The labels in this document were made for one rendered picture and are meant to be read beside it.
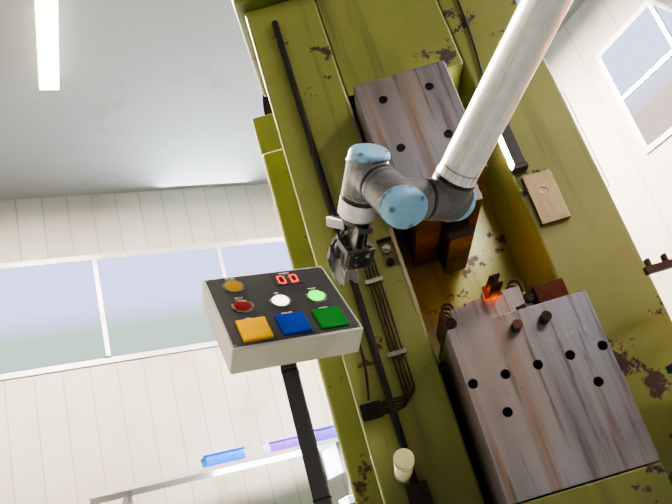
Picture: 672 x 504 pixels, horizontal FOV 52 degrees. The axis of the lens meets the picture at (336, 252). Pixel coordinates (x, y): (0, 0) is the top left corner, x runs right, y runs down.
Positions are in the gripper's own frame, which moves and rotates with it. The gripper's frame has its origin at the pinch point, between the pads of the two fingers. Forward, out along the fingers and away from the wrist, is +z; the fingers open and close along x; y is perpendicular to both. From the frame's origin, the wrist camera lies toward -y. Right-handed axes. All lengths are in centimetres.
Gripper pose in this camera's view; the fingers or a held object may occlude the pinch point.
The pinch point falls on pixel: (340, 280)
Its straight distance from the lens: 167.2
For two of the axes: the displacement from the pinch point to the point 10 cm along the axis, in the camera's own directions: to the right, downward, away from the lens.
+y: 3.9, 5.7, -7.3
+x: 9.1, -1.1, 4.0
